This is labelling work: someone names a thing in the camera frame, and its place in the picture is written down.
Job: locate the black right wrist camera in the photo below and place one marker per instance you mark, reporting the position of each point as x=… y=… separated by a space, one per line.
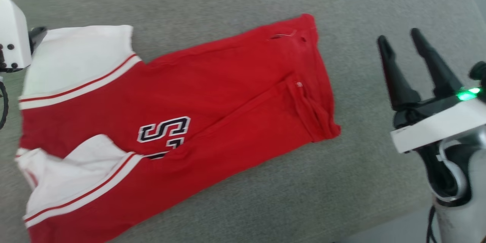
x=479 y=76

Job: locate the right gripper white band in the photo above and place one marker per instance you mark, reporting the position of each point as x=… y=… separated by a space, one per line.
x=440 y=127

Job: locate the red and white basketball jersey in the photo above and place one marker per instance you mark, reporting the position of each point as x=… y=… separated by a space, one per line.
x=171 y=129

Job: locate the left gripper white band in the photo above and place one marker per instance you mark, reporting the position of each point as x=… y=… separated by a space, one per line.
x=13 y=38

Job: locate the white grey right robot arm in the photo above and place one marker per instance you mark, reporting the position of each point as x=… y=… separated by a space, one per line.
x=461 y=197

